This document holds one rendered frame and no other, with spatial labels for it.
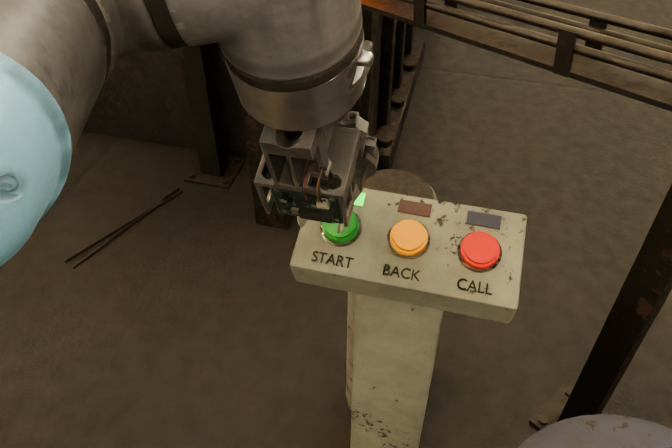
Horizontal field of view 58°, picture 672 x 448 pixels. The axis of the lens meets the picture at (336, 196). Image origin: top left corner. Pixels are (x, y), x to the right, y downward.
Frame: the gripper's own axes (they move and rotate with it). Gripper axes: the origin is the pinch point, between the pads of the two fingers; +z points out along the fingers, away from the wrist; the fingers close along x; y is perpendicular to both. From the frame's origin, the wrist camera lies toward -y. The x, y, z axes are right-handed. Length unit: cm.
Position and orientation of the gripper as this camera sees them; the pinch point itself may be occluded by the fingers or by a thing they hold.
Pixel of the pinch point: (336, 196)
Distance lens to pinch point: 60.7
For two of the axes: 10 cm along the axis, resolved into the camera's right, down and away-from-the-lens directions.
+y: -2.3, 8.6, -4.5
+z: 0.9, 4.8, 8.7
